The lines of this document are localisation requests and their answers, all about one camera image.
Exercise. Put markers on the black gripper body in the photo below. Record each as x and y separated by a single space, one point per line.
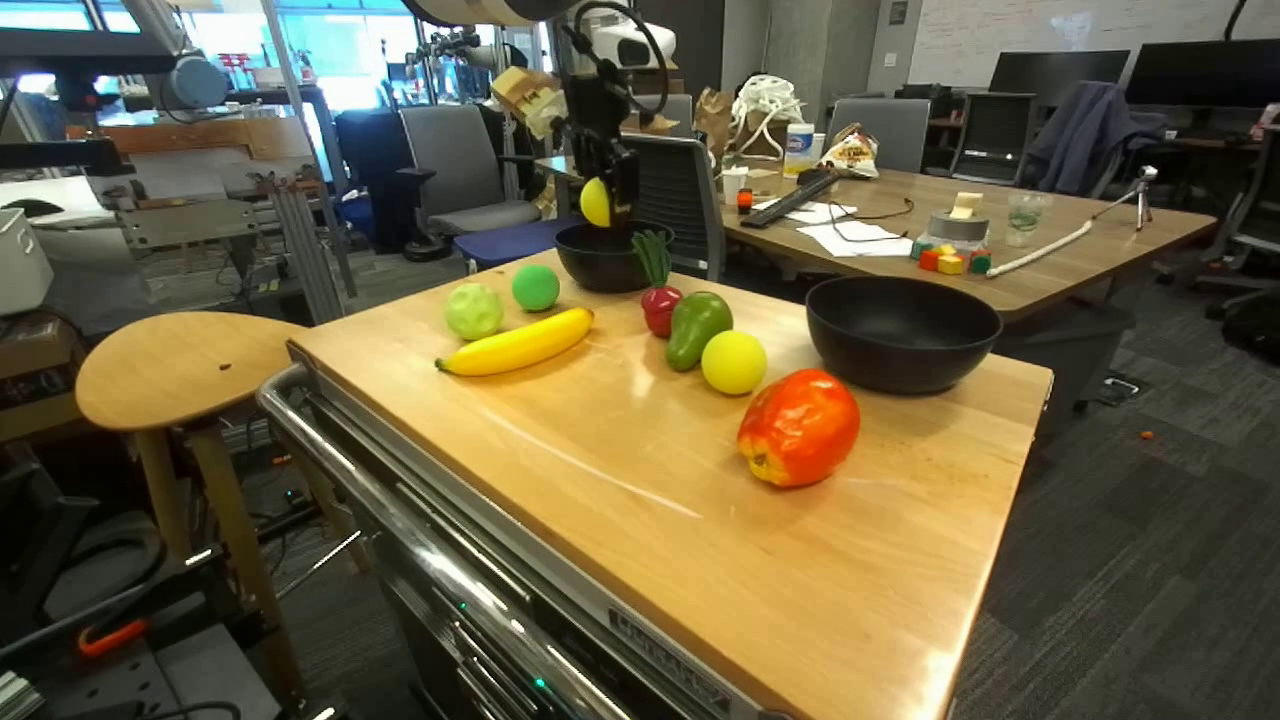
599 109

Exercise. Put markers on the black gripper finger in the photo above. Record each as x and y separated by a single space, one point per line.
623 205

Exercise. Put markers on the red radish with green stem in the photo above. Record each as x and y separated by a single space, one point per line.
659 301

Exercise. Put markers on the yellow banana orange tip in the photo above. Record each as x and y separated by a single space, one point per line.
521 347

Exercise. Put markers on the light green round fruit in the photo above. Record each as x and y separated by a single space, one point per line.
474 315

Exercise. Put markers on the yellow lemon ball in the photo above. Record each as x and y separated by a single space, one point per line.
734 363

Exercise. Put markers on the yellow fruit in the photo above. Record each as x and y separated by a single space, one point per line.
599 201

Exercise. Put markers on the green lime ball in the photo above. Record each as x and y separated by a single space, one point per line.
539 286

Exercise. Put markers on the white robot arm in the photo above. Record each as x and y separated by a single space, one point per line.
605 37

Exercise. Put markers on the grey mesh office chair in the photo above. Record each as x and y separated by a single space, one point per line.
682 197

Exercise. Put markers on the black bowl far side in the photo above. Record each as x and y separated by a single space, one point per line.
605 258

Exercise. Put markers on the white paper sheets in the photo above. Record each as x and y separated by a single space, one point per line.
846 236

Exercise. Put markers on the black bowl near table edge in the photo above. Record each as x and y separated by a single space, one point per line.
902 339

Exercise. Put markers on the coloured toy blocks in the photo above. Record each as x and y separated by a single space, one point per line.
951 260

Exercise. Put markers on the large wooden office desk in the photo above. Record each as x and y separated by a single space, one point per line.
1072 246

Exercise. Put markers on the clear plastic cup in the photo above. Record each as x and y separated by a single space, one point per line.
1024 208

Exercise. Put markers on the black computer monitor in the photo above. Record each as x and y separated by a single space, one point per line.
1053 75

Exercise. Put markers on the round wooden stool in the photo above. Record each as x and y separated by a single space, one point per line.
176 373

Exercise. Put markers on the metal cart handle bar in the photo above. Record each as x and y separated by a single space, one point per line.
546 676

